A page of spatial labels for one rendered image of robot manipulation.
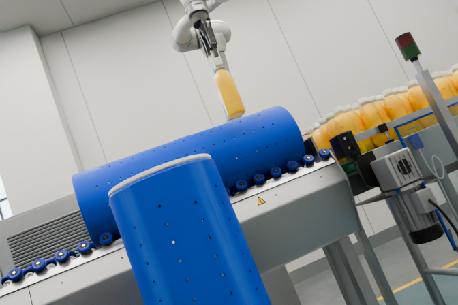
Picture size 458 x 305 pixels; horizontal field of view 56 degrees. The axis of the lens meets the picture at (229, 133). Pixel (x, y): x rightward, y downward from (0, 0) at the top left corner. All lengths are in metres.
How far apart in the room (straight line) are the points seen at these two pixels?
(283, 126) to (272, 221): 0.37
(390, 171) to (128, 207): 0.95
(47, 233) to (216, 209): 2.36
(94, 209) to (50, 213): 1.74
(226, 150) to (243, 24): 3.51
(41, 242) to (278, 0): 3.60
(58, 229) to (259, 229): 1.93
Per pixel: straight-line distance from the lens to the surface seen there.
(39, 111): 4.51
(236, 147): 1.63
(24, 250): 3.33
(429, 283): 2.30
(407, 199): 1.64
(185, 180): 0.99
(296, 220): 1.68
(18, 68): 4.72
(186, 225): 0.98
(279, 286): 2.18
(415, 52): 1.79
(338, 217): 1.78
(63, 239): 3.25
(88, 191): 1.57
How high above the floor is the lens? 0.87
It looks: 10 degrees up
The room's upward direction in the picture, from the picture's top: 22 degrees counter-clockwise
